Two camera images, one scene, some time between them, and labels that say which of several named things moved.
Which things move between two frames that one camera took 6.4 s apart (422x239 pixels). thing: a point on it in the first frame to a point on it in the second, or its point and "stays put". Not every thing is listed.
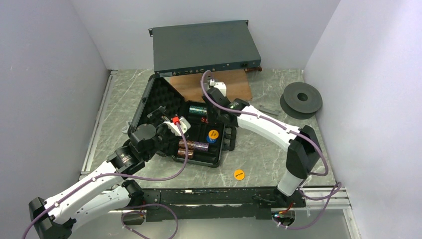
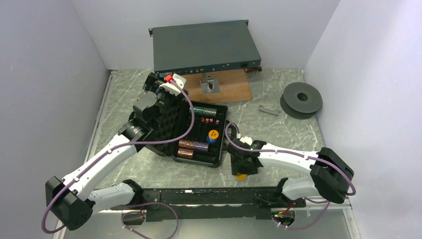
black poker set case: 202,138 stays put
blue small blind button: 211,140 stays put
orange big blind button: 213,134 stays put
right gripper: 210,117 to 236,168
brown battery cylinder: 181,153 stays put
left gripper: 158,114 to 153,81
